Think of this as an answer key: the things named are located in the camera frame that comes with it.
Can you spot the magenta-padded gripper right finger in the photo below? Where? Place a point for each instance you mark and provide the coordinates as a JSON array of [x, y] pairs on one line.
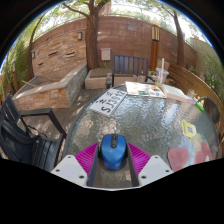
[[151, 168]]

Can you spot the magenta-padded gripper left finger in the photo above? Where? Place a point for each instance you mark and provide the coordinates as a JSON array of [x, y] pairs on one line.
[[71, 168]]

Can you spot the blue computer mouse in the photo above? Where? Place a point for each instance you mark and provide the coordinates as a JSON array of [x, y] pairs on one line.
[[113, 151]]

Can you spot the pastel heart print mouse pad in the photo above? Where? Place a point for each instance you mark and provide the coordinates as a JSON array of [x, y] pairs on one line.
[[188, 155]]

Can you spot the yellow paper card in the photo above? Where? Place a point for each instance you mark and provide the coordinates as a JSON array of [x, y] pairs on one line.
[[188, 129]]

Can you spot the black metal armchair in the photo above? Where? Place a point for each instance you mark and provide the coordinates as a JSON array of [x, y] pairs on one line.
[[20, 143]]

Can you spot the white license plate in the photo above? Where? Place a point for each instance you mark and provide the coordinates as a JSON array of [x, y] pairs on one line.
[[108, 101]]

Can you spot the green marker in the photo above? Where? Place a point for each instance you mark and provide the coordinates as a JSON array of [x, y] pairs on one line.
[[199, 106]]

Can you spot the colourful magazine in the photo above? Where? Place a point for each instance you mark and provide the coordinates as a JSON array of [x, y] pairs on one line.
[[145, 89]]

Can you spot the stone raised planter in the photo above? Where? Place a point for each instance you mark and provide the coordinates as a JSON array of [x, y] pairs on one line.
[[50, 90]]

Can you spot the dark wicker chair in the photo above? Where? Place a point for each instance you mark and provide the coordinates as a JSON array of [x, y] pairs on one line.
[[211, 108]]

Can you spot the concrete planter box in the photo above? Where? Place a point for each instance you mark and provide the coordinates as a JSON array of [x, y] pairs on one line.
[[96, 80]]

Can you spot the wooden slatted bench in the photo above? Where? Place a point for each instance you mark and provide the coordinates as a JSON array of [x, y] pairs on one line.
[[190, 80]]

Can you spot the dark wooden slatted chair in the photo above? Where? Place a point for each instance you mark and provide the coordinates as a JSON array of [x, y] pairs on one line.
[[130, 66]]

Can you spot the grey mailbox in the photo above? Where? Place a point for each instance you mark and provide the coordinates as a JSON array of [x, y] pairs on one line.
[[105, 54]]

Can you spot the large tree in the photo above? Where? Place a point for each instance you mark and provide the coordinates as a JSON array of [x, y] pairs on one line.
[[92, 40]]

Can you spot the slim tree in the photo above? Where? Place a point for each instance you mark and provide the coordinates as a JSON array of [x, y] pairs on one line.
[[179, 40]]

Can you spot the black wall lamp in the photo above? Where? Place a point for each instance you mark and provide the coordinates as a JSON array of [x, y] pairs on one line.
[[33, 55], [80, 36]]

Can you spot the wooden lamp post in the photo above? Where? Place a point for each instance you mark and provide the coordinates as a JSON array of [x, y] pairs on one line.
[[155, 43]]

